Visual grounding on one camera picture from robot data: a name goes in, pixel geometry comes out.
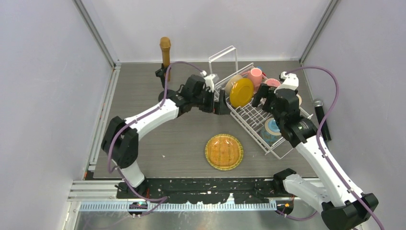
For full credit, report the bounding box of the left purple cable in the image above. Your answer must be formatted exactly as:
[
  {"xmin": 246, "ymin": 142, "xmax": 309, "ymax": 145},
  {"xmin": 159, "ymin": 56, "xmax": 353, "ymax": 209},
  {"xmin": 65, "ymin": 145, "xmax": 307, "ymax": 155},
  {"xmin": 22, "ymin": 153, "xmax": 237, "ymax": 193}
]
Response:
[{"xmin": 107, "ymin": 61, "xmax": 205, "ymax": 217}]

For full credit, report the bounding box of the pink plastic cup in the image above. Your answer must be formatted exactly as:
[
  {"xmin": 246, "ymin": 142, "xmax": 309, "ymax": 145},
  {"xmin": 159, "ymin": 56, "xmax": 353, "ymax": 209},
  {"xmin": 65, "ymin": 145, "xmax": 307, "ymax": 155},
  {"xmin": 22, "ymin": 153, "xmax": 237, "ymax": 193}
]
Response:
[{"xmin": 241, "ymin": 68, "xmax": 263, "ymax": 89}]

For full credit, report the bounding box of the pink floral cup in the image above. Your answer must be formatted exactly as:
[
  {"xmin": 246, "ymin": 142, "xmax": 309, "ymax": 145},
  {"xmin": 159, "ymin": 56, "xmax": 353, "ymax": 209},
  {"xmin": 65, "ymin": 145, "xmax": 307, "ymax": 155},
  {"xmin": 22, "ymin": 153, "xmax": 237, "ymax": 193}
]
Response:
[{"xmin": 264, "ymin": 79, "xmax": 281, "ymax": 88}]

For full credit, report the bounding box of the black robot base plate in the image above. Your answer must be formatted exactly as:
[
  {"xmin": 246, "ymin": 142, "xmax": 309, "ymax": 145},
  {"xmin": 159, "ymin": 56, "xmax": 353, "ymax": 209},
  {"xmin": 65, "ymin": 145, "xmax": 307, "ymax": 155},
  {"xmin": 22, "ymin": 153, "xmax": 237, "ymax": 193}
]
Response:
[{"xmin": 115, "ymin": 177, "xmax": 294, "ymax": 204}]

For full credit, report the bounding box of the white wire dish rack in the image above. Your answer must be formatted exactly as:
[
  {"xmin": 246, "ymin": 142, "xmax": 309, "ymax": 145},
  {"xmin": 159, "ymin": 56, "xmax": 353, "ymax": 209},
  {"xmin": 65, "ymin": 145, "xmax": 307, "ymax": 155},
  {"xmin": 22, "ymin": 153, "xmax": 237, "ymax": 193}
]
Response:
[{"xmin": 208, "ymin": 46, "xmax": 294, "ymax": 160}]

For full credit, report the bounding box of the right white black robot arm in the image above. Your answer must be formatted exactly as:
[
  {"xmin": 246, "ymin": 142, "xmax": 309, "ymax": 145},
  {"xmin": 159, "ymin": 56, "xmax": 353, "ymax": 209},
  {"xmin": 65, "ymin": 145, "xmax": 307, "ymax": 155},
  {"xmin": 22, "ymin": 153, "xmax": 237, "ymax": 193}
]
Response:
[{"xmin": 252, "ymin": 83, "xmax": 379, "ymax": 230}]

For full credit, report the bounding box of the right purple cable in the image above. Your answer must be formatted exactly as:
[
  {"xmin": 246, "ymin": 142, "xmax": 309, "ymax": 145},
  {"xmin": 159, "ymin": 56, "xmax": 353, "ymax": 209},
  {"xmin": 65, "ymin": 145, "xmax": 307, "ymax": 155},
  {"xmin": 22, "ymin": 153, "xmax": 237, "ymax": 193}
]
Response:
[{"xmin": 275, "ymin": 66, "xmax": 386, "ymax": 230}]

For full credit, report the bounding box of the cream floral cup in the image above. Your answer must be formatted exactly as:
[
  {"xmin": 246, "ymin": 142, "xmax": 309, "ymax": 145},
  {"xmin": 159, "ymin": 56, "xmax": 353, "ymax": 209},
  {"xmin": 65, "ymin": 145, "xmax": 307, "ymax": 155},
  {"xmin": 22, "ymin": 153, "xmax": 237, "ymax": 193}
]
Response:
[{"xmin": 296, "ymin": 94, "xmax": 302, "ymax": 106}]

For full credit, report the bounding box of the black silver microphone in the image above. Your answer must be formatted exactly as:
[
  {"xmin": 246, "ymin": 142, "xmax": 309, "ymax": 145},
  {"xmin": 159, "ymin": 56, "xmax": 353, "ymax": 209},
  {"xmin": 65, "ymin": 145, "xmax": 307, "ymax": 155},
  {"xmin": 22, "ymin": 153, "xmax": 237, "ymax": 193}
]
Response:
[{"xmin": 313, "ymin": 99, "xmax": 332, "ymax": 142}]

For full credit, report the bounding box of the beige ceramic bowl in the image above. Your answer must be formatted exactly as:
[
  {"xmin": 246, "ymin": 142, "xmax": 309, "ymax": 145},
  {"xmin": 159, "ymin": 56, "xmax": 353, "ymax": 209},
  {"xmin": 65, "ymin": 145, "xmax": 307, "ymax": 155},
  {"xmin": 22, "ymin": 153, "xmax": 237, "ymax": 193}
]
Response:
[{"xmin": 224, "ymin": 74, "xmax": 243, "ymax": 95}]

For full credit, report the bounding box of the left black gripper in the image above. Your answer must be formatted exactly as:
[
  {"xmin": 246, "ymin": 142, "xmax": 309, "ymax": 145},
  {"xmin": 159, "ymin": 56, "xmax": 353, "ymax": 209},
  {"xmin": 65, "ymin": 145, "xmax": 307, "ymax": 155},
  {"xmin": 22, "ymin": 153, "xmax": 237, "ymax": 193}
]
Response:
[{"xmin": 192, "ymin": 88, "xmax": 230, "ymax": 115}]

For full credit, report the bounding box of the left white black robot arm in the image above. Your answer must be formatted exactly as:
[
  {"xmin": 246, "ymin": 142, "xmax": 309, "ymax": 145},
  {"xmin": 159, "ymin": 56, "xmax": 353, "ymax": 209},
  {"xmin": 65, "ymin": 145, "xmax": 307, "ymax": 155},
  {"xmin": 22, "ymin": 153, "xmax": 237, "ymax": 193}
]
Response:
[{"xmin": 101, "ymin": 74, "xmax": 230, "ymax": 198}]

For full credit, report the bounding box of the blue patterned bowl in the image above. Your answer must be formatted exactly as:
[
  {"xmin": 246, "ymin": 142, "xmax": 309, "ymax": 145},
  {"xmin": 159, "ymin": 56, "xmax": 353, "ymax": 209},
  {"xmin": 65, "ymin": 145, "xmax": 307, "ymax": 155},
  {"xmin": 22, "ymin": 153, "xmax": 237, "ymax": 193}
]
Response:
[{"xmin": 260, "ymin": 118, "xmax": 281, "ymax": 146}]

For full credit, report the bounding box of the purple cable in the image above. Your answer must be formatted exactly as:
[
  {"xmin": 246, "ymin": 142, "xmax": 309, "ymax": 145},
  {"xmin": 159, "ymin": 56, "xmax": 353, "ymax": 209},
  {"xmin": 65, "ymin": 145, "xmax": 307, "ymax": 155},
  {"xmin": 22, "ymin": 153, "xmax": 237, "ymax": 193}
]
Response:
[
  {"xmin": 275, "ymin": 66, "xmax": 386, "ymax": 230},
  {"xmin": 107, "ymin": 61, "xmax": 205, "ymax": 217}
]

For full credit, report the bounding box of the yellow woven bamboo plate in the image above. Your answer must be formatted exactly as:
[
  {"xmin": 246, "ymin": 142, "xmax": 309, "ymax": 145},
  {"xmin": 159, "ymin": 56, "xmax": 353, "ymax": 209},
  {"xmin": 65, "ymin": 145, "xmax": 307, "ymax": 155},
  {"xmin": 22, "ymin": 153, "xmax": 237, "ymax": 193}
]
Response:
[{"xmin": 204, "ymin": 134, "xmax": 244, "ymax": 172}]

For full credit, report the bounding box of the slotted cable duct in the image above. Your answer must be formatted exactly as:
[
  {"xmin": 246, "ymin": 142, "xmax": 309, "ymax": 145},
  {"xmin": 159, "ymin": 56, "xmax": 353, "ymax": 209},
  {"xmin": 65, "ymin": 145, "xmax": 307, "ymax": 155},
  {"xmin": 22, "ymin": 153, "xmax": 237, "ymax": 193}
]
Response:
[{"xmin": 79, "ymin": 201, "xmax": 277, "ymax": 212}]

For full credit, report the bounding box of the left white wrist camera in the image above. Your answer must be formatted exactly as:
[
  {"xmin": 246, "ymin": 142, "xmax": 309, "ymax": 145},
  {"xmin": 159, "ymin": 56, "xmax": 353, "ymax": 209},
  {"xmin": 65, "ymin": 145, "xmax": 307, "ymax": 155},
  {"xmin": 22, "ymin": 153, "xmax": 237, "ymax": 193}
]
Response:
[{"xmin": 200, "ymin": 70, "xmax": 219, "ymax": 92}]

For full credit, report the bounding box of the brown microphone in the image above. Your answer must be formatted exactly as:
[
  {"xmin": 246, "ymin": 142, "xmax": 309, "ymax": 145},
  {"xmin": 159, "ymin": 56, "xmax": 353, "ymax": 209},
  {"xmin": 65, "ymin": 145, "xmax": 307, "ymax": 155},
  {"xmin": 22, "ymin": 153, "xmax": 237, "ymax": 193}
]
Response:
[{"xmin": 159, "ymin": 36, "xmax": 171, "ymax": 68}]

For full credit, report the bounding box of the yellow patterned plate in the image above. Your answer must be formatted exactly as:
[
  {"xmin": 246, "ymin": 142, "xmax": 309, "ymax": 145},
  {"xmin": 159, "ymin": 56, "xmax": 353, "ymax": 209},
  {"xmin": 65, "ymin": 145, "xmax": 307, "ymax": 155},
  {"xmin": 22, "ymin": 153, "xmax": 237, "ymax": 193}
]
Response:
[{"xmin": 229, "ymin": 78, "xmax": 254, "ymax": 108}]

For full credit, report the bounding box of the left aluminium rail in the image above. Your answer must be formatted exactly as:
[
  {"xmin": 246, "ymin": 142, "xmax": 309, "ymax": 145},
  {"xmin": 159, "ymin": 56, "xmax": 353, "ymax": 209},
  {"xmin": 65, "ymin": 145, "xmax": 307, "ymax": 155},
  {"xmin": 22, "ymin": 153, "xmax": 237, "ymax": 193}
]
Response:
[{"xmin": 83, "ymin": 62, "xmax": 122, "ymax": 180}]

